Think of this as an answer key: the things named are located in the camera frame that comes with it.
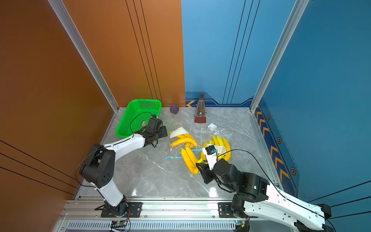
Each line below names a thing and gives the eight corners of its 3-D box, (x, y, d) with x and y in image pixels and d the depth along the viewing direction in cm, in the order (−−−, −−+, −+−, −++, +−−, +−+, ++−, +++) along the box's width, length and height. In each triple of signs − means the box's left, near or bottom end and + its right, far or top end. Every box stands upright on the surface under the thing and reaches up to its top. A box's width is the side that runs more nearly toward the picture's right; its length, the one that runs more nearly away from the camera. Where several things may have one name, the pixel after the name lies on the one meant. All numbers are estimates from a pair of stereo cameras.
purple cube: (169, 112, 120) (168, 108, 117) (174, 107, 124) (173, 103, 120) (175, 115, 118) (175, 111, 115) (180, 110, 122) (179, 106, 118)
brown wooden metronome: (195, 123, 112) (196, 107, 98) (197, 104, 127) (198, 86, 112) (204, 124, 112) (206, 108, 97) (206, 104, 126) (208, 87, 112)
